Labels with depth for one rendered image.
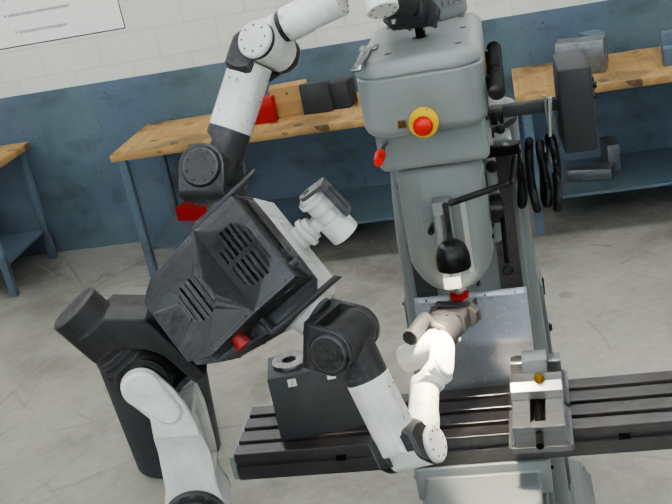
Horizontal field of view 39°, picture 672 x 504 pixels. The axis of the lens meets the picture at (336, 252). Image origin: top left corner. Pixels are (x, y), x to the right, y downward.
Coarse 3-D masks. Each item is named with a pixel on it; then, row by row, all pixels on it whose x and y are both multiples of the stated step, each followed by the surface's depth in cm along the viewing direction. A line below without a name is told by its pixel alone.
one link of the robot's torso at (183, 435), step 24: (120, 384) 196; (144, 384) 195; (168, 384) 196; (192, 384) 213; (144, 408) 196; (168, 408) 197; (192, 408) 203; (168, 432) 200; (192, 432) 200; (168, 456) 205; (192, 456) 205; (216, 456) 214; (168, 480) 207; (192, 480) 208; (216, 480) 208
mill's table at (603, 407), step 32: (576, 384) 247; (608, 384) 244; (640, 384) 243; (256, 416) 263; (448, 416) 244; (480, 416) 242; (576, 416) 235; (608, 416) 231; (640, 416) 229; (256, 448) 247; (288, 448) 244; (320, 448) 242; (352, 448) 240; (448, 448) 238; (480, 448) 236; (576, 448) 232; (608, 448) 230; (640, 448) 229
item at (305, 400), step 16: (288, 352) 249; (272, 368) 245; (288, 368) 241; (304, 368) 242; (272, 384) 241; (288, 384) 241; (304, 384) 242; (320, 384) 242; (336, 384) 242; (272, 400) 243; (288, 400) 243; (304, 400) 243; (320, 400) 243; (336, 400) 244; (352, 400) 244; (288, 416) 245; (304, 416) 245; (320, 416) 245; (336, 416) 245; (352, 416) 246; (288, 432) 246; (304, 432) 247; (320, 432) 247
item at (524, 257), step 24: (504, 96) 281; (504, 120) 262; (504, 168) 256; (504, 192) 259; (528, 216) 267; (528, 240) 267; (408, 264) 272; (528, 264) 269; (408, 288) 277; (432, 288) 273; (480, 288) 272; (504, 288) 270; (528, 288) 270; (408, 312) 281
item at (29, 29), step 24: (0, 0) 654; (24, 0) 652; (48, 0) 650; (72, 0) 648; (96, 0) 645; (0, 24) 661; (24, 24) 659; (48, 24) 656; (72, 24) 654; (96, 24) 652; (120, 24) 650; (0, 48) 668
